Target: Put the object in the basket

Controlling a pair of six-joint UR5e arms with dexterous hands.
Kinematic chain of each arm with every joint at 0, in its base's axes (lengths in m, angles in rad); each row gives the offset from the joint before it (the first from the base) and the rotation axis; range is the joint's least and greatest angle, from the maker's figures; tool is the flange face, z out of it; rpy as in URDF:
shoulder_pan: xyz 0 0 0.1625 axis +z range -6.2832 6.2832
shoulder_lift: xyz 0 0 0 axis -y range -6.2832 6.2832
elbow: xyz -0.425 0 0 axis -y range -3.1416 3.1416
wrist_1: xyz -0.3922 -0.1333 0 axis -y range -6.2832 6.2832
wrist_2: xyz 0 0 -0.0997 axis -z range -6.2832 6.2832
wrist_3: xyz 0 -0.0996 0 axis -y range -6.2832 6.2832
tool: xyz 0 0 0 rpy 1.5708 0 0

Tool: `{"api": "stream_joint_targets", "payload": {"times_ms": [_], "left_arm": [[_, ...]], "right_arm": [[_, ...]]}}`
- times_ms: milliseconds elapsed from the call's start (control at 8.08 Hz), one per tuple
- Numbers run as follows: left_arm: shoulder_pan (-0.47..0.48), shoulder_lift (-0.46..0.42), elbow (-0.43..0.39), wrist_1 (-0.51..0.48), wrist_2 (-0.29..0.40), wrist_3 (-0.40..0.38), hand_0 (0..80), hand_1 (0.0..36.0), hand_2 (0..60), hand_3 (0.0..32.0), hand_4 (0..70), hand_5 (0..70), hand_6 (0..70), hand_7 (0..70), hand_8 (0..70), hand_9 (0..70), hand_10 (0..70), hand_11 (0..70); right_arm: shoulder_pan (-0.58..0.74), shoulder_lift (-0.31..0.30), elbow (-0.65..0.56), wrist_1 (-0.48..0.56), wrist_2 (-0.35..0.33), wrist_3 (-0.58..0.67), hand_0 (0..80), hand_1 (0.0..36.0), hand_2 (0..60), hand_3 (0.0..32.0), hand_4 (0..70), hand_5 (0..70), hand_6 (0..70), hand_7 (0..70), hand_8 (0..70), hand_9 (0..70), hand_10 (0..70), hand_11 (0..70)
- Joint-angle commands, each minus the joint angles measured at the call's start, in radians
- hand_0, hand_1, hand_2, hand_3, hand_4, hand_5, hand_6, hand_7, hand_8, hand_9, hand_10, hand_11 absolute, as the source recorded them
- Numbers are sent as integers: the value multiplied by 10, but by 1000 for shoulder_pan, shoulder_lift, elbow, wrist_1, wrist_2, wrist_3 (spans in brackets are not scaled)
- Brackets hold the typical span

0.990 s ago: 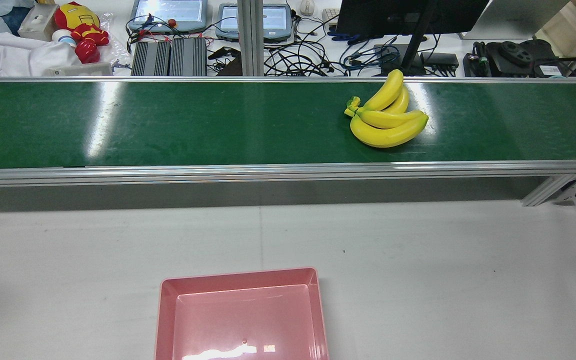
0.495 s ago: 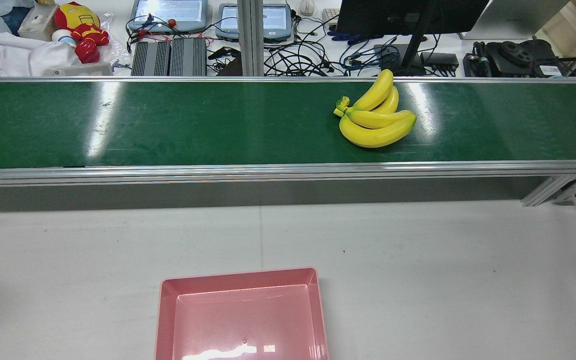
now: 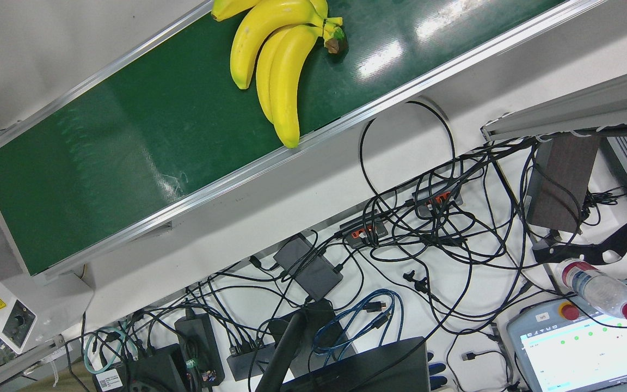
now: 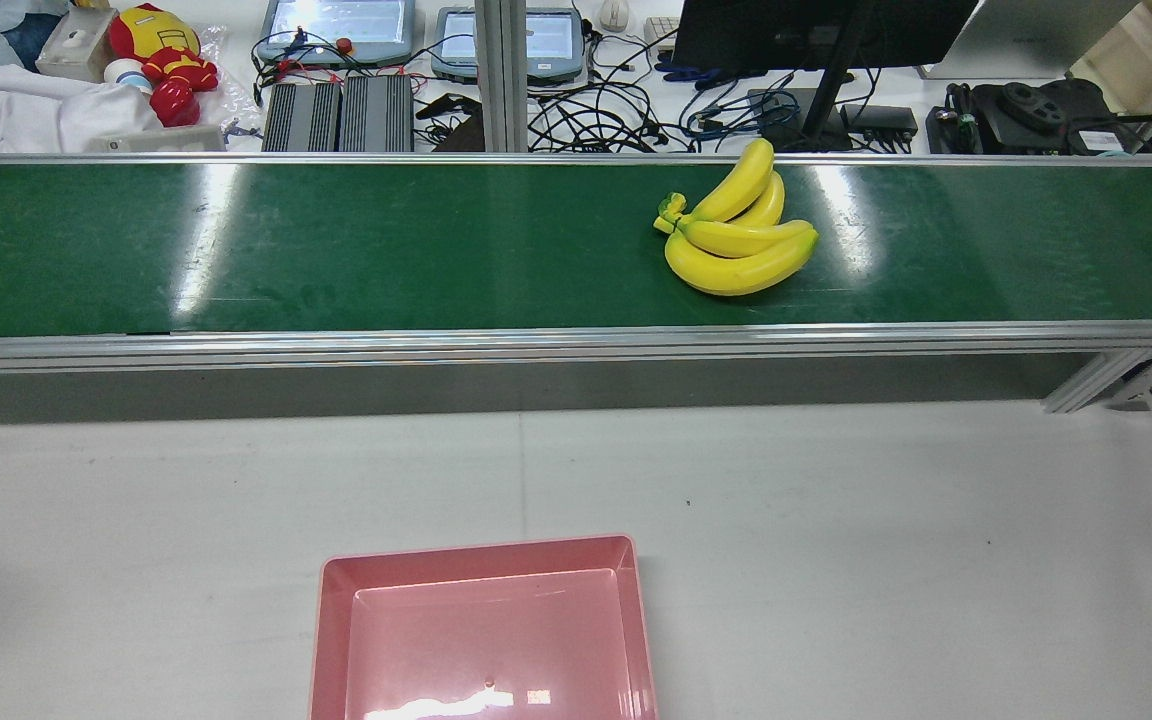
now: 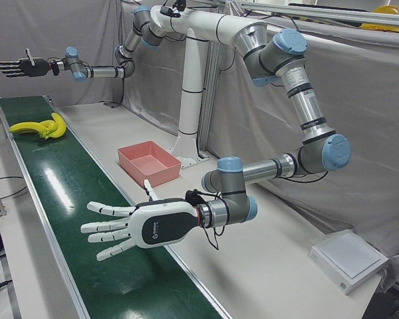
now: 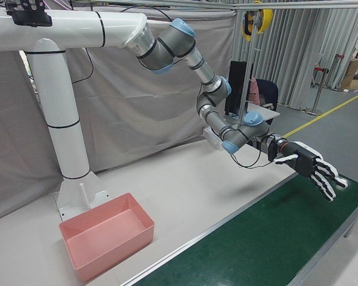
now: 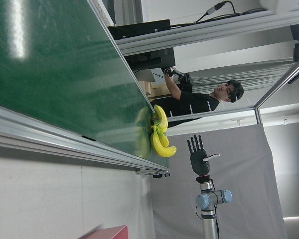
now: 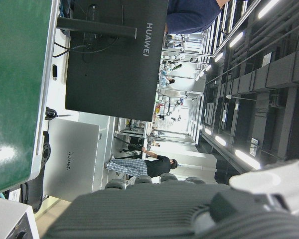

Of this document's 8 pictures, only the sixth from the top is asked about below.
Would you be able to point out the black office chair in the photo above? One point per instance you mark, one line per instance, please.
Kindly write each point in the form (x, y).
(268, 90)

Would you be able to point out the pink plastic basket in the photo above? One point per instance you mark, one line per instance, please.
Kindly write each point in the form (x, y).
(107, 256)

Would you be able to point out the grey pleated curtain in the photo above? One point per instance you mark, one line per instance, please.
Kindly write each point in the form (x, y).
(292, 53)

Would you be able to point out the white flat box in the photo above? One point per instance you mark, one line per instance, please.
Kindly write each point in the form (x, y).
(210, 137)

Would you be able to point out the cardboard box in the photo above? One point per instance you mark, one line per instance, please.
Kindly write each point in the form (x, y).
(350, 73)

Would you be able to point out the silver stanchion post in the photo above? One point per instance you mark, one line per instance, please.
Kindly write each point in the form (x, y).
(318, 89)
(337, 71)

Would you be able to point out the grey laptop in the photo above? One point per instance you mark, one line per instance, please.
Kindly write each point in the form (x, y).
(234, 120)

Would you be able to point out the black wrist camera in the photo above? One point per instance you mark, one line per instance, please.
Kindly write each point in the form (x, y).
(272, 150)

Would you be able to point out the white desk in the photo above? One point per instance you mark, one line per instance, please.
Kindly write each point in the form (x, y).
(262, 111)

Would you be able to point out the white robot stand column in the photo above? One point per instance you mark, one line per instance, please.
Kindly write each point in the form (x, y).
(59, 119)

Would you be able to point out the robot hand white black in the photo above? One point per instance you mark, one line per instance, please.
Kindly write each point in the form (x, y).
(305, 162)

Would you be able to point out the aluminium cell frame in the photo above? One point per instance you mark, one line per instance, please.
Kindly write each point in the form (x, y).
(301, 5)

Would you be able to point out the grey backdrop cloth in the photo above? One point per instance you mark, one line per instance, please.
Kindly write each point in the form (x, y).
(122, 119)

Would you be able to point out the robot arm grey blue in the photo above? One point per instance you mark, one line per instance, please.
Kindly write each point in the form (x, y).
(179, 41)

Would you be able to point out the black camera on stand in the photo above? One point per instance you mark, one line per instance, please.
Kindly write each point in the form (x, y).
(30, 18)

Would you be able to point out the green conveyor belt aluminium rails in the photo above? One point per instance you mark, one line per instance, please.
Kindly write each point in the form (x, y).
(271, 238)

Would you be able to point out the pink cloth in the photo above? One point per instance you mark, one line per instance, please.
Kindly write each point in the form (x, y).
(254, 92)

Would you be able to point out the black monitor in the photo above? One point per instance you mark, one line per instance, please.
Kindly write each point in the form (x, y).
(235, 86)

